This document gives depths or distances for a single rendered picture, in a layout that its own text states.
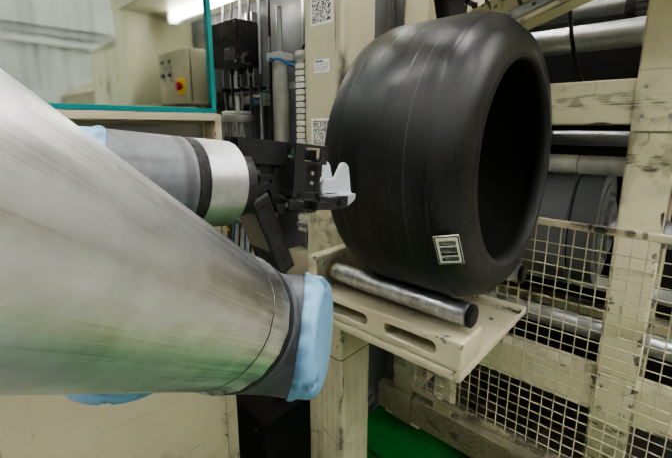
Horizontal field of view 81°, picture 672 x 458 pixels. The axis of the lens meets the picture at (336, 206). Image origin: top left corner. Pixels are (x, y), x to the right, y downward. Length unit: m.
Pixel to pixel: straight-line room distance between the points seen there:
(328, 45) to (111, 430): 1.00
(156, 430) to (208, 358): 1.00
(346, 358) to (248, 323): 0.95
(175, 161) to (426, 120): 0.38
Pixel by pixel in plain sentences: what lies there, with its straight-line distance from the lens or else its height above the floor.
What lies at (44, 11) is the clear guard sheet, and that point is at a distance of 0.96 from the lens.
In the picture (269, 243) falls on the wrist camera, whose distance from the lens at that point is 0.47.
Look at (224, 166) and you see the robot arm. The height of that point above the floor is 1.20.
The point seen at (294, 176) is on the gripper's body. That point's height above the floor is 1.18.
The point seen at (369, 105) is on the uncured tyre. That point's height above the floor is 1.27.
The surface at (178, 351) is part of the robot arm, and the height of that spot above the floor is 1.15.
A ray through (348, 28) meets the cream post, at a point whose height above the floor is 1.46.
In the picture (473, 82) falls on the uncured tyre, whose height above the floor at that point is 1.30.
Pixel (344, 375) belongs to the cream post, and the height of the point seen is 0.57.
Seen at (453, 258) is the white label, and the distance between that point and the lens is 0.66.
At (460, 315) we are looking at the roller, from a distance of 0.77.
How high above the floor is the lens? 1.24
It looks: 11 degrees down
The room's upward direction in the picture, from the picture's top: straight up
